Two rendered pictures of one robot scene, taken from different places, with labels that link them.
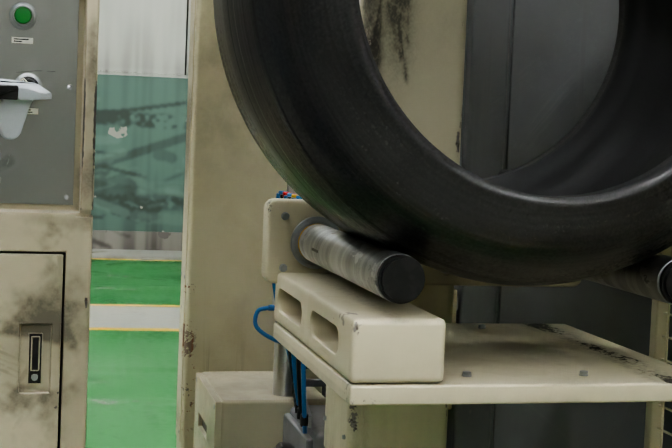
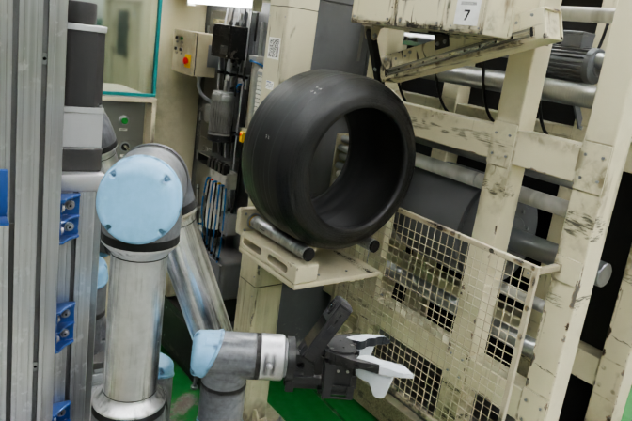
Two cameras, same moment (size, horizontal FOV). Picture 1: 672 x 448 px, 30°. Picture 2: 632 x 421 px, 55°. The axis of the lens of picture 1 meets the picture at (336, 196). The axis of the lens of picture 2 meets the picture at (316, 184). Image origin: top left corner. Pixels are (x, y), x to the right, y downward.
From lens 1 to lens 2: 1.02 m
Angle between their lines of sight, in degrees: 26
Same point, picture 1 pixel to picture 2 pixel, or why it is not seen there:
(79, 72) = (143, 140)
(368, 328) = (300, 269)
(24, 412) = not seen: hidden behind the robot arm
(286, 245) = (245, 223)
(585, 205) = (356, 231)
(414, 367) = (309, 277)
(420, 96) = not seen: hidden behind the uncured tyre
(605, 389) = (354, 276)
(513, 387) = (333, 279)
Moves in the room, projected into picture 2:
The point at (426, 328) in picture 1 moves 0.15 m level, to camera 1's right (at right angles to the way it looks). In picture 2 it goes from (314, 267) to (355, 266)
